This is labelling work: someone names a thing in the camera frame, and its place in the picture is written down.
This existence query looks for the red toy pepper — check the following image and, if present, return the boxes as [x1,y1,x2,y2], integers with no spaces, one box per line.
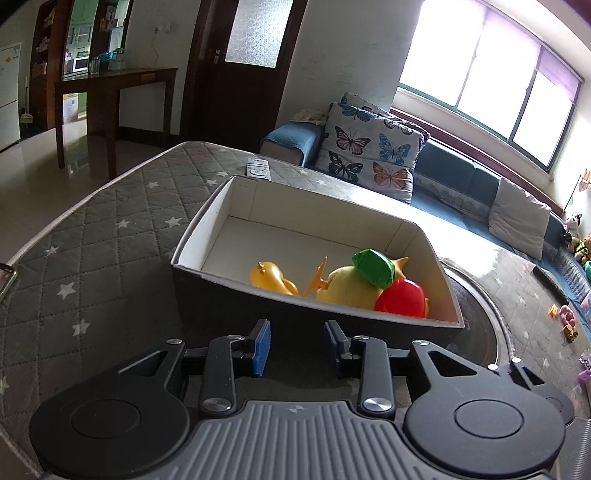
[374,278,428,318]

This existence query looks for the white refrigerator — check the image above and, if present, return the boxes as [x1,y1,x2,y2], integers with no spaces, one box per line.
[0,43,21,151]

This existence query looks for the dark wooden door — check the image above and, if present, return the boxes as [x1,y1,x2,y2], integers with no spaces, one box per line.
[180,1,307,151]

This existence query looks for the orange toy pear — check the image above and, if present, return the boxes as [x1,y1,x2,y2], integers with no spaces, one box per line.
[249,261,298,296]

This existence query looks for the white remote control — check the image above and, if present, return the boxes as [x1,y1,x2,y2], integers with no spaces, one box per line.
[245,157,271,181]

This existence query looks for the green toy vegetable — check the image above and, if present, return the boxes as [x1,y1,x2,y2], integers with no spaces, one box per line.
[352,249,396,289]

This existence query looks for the dark wooden shelf cabinet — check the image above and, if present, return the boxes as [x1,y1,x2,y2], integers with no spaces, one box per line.
[26,1,133,134]

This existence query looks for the yellow toy chick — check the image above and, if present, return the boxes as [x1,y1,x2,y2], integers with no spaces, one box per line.
[300,258,383,310]

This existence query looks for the dark wooden console table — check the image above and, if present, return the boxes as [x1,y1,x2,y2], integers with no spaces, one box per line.
[53,67,177,180]

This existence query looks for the smartphone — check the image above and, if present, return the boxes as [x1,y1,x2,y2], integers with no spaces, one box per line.
[0,263,18,300]

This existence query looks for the window with green frame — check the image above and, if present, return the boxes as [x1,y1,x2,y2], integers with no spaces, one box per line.
[400,1,583,170]

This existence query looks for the butterfly print pillow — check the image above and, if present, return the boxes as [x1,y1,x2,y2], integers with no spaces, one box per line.
[314,92,430,203]

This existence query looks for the black remote control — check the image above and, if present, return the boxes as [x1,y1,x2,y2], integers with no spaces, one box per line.
[532,266,569,305]

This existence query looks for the white cardboard box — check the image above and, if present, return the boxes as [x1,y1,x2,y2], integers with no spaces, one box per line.
[171,176,465,348]

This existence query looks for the small toys on table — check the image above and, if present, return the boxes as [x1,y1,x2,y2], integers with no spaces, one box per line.
[547,303,591,370]

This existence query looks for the grey quilted table cover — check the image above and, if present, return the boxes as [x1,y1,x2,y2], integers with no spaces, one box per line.
[1,142,590,476]

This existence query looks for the grey cushion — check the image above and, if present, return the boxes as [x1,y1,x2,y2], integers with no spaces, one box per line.
[488,178,551,260]

